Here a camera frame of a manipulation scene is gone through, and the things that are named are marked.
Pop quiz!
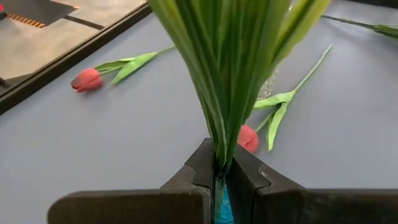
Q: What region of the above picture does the red artificial tulip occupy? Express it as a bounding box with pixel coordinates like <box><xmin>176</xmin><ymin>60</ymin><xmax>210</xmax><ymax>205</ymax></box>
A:
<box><xmin>237</xmin><ymin>44</ymin><xmax>333</xmax><ymax>154</ymax></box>
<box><xmin>70</xmin><ymin>45</ymin><xmax>177</xmax><ymax>93</ymax></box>

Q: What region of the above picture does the clear cut-glass vase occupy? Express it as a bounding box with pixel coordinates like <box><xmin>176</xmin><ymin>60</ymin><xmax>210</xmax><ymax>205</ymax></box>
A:
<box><xmin>257</xmin><ymin>68</ymin><xmax>279</xmax><ymax>101</ymax></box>

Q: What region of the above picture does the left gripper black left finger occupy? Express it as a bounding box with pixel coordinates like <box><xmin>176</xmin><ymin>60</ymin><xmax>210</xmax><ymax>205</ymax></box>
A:
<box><xmin>46</xmin><ymin>138</ymin><xmax>216</xmax><ymax>224</ymax></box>

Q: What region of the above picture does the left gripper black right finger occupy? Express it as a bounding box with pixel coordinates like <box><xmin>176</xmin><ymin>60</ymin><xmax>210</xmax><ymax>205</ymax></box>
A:
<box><xmin>226</xmin><ymin>144</ymin><xmax>398</xmax><ymax>224</ymax></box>

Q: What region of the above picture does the dark floor mat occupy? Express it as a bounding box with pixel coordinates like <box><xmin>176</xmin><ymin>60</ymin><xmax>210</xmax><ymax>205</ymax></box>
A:
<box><xmin>0</xmin><ymin>0</ymin><xmax>78</xmax><ymax>28</ymax></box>

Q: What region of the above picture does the blue cut-glass vase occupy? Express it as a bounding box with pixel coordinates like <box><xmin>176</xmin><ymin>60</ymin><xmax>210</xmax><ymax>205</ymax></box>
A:
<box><xmin>213</xmin><ymin>175</ymin><xmax>234</xmax><ymax>224</ymax></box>

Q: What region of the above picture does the black table frame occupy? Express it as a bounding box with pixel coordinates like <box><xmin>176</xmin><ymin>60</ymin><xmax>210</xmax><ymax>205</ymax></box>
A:
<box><xmin>0</xmin><ymin>2</ymin><xmax>153</xmax><ymax>116</ymax></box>

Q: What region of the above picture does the purple artificial flower spray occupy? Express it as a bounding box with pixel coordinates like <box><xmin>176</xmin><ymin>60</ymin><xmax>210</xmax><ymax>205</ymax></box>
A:
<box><xmin>148</xmin><ymin>0</ymin><xmax>333</xmax><ymax>177</ymax></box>

